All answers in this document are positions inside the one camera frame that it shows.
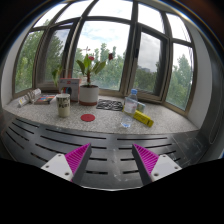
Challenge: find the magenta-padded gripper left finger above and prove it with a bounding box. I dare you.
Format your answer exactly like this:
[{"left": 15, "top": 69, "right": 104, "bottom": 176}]
[{"left": 40, "top": 143, "right": 93, "bottom": 186}]

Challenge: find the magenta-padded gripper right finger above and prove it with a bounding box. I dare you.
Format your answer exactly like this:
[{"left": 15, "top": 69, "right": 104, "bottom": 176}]
[{"left": 131, "top": 143, "right": 183, "bottom": 186}]

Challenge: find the clear blue-capped water bottle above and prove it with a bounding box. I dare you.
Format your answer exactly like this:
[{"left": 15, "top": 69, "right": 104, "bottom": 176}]
[{"left": 120, "top": 88, "right": 139, "bottom": 129}]

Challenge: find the yellow glue stick box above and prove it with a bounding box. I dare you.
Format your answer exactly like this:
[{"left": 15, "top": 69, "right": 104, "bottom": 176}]
[{"left": 122, "top": 105, "right": 155, "bottom": 128}]

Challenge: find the flat round red coaster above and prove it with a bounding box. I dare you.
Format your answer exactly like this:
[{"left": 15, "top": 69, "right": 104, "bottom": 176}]
[{"left": 80, "top": 113, "right": 96, "bottom": 123}]

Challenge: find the blue-green pack of small cartons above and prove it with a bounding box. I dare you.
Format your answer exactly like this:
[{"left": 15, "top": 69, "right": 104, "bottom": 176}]
[{"left": 136, "top": 101, "right": 147, "bottom": 114}]

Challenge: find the white mug with black print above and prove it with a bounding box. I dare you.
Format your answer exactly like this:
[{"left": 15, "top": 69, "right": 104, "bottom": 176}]
[{"left": 55, "top": 93, "right": 72, "bottom": 118}]

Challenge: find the black lattice trivet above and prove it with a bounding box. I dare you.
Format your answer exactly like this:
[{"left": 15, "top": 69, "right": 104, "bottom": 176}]
[{"left": 96, "top": 99, "right": 124, "bottom": 112}]

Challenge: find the red-flowered plant in white pot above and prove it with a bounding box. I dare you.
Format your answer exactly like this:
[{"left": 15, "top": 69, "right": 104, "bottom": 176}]
[{"left": 51, "top": 46, "right": 114, "bottom": 107}]

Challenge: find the red and white filament box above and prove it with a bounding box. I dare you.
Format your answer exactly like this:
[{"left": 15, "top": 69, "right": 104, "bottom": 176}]
[{"left": 58, "top": 77, "right": 82, "bottom": 102}]

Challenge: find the white wrapped packet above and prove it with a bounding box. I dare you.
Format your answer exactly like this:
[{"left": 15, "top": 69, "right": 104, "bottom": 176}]
[{"left": 17, "top": 88, "right": 43, "bottom": 108}]

